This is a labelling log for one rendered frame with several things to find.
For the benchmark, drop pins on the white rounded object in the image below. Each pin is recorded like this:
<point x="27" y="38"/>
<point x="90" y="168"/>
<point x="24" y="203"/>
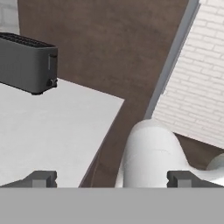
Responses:
<point x="150" y="151"/>

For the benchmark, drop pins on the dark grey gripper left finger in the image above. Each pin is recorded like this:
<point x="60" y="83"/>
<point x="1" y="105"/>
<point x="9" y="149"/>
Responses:
<point x="43" y="176"/>

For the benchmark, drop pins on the dark grey toaster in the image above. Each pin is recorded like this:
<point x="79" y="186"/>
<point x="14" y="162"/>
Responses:
<point x="24" y="65"/>

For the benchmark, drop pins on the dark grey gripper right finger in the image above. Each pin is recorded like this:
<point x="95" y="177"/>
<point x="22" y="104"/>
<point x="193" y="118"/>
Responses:
<point x="180" y="176"/>

